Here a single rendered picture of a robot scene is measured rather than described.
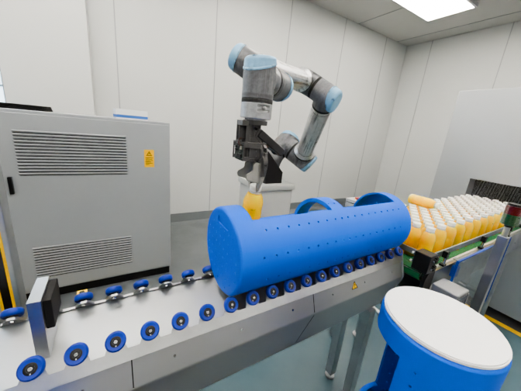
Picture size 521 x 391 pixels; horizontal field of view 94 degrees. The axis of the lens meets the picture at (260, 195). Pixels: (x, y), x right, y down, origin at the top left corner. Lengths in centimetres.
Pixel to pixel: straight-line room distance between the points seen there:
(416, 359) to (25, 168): 232
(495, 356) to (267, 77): 86
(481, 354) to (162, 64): 355
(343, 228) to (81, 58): 292
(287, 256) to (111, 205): 180
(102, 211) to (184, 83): 200
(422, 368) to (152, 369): 66
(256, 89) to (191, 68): 298
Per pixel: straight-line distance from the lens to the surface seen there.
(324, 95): 134
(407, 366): 82
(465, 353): 80
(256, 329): 89
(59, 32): 327
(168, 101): 355
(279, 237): 75
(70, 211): 236
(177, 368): 83
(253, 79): 71
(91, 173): 226
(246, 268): 70
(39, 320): 77
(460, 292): 148
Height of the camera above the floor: 148
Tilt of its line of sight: 16 degrees down
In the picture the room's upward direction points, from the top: 6 degrees clockwise
